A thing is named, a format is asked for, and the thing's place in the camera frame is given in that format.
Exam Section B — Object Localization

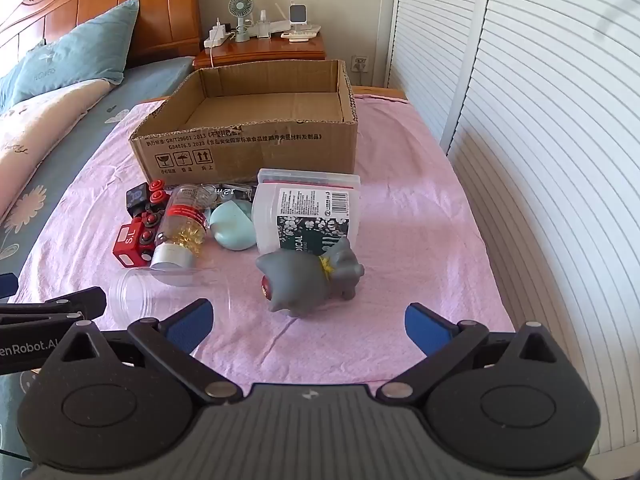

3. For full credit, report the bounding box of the red toy train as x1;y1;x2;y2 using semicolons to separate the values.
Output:
112;211;166;268

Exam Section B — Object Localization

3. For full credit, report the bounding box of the black toy train car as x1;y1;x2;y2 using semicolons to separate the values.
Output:
125;178;171;218

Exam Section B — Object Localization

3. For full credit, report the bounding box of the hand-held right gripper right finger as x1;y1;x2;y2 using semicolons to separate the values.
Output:
377;302;577;404

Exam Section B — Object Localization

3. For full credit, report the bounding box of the wooden bed frame rail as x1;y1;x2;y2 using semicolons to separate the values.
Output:
352;86;408;104

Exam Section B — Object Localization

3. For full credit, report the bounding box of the small green desk fan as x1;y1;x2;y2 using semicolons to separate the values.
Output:
229;0;256;43

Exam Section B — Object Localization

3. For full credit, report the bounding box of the clear plastic jar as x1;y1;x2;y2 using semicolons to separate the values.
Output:
112;266;236;333

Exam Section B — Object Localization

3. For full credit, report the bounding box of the cream floral pillow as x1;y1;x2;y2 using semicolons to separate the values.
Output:
0;79;116;216

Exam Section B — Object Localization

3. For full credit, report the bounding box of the large blue pillow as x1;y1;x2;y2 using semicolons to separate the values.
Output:
27;0;141;87

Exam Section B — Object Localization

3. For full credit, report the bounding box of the white plastic bottle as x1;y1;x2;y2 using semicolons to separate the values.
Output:
251;181;362;256

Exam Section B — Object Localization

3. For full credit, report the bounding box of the teal egg-shaped object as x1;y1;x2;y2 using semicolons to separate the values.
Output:
209;199;258;252

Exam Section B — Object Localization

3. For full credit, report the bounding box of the white power strip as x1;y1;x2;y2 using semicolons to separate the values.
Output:
204;19;236;47

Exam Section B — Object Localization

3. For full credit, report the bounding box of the wooden headboard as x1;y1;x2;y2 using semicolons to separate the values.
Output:
0;0;201;68

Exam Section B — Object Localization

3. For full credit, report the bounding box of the brown cardboard box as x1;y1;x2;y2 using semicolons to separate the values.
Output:
129;59;361;187

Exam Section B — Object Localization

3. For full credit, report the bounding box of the small blue pillow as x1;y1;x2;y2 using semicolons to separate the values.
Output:
0;40;56;108

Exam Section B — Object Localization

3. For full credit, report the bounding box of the pink blanket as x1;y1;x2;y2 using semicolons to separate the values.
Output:
7;91;516;401

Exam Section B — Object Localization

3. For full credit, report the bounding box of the capsule bottle with silver cap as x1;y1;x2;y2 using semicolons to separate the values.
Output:
150;183;211;272

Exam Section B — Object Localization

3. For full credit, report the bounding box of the blue floral bed sheet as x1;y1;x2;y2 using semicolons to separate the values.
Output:
0;55;197;480

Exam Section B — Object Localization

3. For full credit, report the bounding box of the white louvered closet door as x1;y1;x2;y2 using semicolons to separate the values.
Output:
387;0;496;146
440;0;640;466

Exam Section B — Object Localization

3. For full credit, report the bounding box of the correction tape dispenser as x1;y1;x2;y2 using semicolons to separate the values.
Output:
200;182;258;206

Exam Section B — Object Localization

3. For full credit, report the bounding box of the clear case with red strip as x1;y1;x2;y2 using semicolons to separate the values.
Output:
257;168;362;192

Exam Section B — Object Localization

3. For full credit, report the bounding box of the wooden nightstand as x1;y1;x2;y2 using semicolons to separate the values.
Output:
192;30;328;72

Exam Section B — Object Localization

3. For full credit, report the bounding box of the white router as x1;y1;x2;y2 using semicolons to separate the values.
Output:
249;2;293;39

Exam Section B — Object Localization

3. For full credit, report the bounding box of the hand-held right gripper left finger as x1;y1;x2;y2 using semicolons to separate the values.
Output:
44;298;241;404

